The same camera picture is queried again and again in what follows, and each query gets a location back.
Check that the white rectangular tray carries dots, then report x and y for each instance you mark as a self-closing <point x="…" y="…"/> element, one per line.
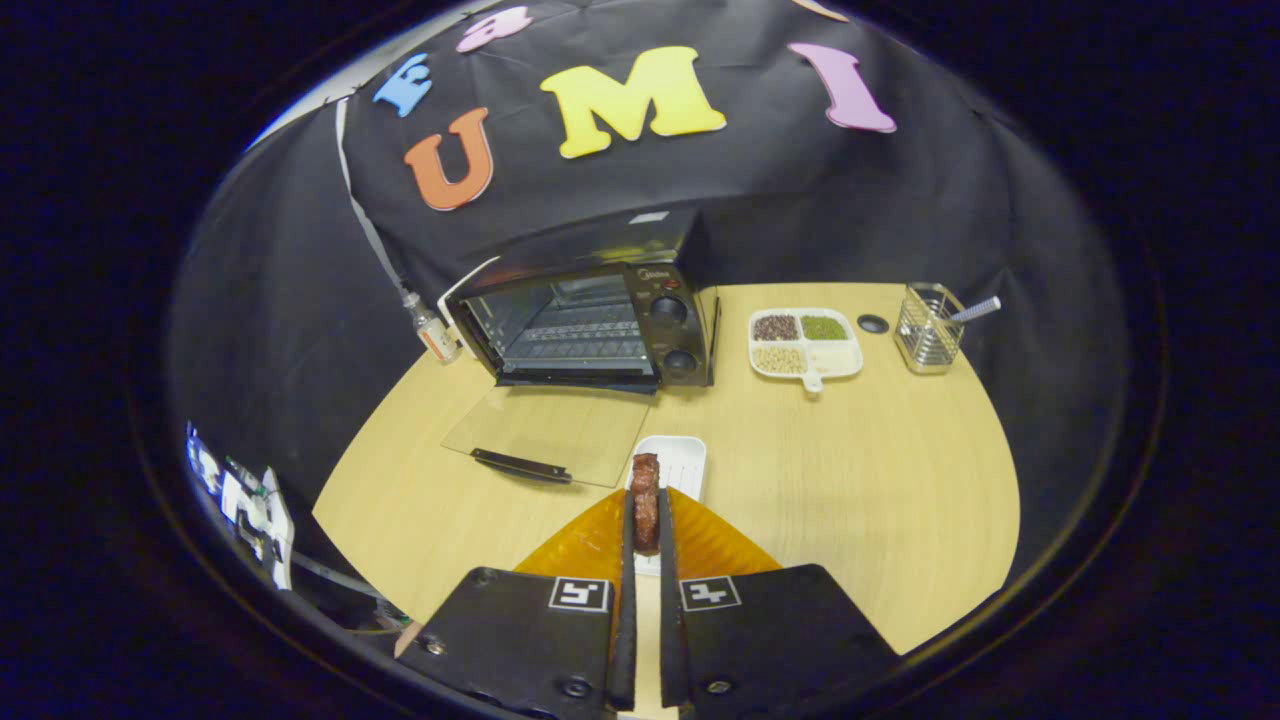
<point x="682" y="458"/>

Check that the small black round cap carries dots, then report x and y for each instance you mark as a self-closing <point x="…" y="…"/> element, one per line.
<point x="873" y="323"/>

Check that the white divided plate with beans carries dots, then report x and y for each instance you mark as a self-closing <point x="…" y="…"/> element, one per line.
<point x="835" y="355"/>

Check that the small clear bottle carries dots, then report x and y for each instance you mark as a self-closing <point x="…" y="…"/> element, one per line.
<point x="436" y="335"/>

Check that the white electronic equipment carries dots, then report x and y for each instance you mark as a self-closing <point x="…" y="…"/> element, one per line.
<point x="250" y="505"/>

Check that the black toaster oven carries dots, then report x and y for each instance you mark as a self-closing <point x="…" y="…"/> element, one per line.
<point x="672" y="340"/>

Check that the red-brown meat piece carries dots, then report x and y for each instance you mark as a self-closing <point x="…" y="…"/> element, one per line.
<point x="646" y="500"/>

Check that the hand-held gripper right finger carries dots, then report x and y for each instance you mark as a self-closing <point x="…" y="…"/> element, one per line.
<point x="770" y="640"/>

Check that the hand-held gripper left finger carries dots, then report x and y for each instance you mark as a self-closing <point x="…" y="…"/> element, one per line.
<point x="520" y="640"/>

